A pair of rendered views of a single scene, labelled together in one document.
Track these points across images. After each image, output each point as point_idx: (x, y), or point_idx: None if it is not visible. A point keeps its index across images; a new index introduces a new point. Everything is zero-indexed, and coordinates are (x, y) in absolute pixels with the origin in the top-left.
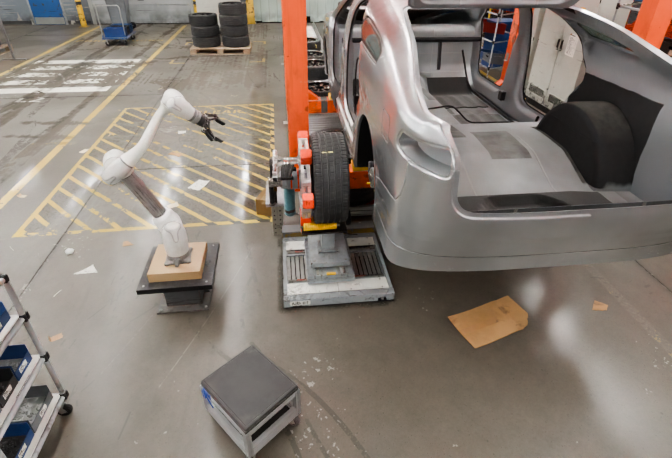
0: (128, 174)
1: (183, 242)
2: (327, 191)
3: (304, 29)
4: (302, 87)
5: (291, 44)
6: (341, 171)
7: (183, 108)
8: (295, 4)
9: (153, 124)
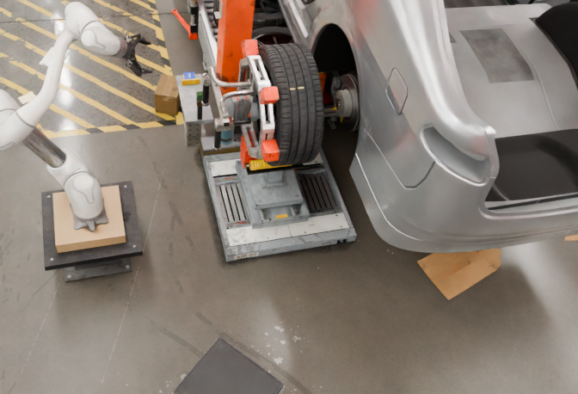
0: None
1: (99, 200)
2: (296, 139)
3: None
4: None
5: None
6: (314, 113)
7: (107, 45)
8: None
9: (58, 62)
